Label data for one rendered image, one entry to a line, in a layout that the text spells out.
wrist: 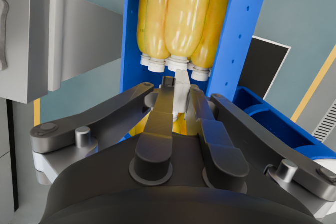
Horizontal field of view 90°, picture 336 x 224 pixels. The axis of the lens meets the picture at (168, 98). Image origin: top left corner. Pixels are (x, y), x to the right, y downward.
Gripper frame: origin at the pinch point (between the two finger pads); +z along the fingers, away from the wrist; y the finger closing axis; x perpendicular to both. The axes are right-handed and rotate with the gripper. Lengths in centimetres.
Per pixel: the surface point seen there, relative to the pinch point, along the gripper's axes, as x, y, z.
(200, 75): -2.0, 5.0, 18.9
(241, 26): 8.5, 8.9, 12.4
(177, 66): -0.1, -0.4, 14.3
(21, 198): -223, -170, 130
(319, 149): -25, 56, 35
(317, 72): -6, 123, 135
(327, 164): -27, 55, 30
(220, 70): 1.1, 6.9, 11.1
